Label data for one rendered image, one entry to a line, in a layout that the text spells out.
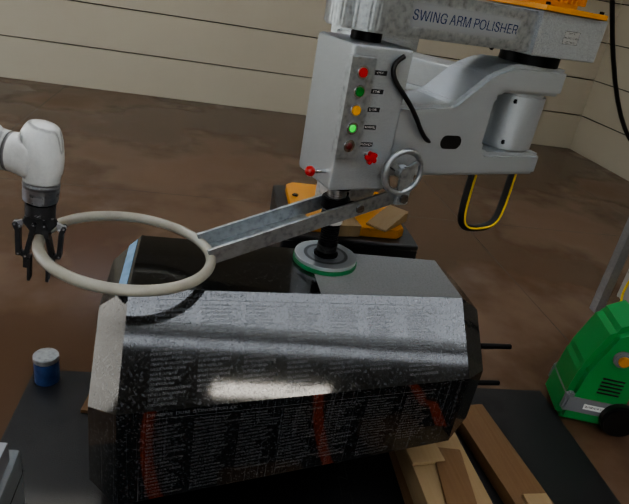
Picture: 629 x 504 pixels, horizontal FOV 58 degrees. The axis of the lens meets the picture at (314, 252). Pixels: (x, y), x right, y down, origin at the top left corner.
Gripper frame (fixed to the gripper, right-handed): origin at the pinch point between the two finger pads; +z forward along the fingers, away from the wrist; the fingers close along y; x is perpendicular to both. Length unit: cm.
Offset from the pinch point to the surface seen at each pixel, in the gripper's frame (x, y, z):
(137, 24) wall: 614, -14, 2
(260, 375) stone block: -22, 63, 15
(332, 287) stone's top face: -1, 85, -4
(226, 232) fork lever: 12, 51, -12
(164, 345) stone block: -16.6, 35.5, 11.0
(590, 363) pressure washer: 26, 227, 37
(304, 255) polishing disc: 14, 78, -6
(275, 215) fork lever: 17, 66, -18
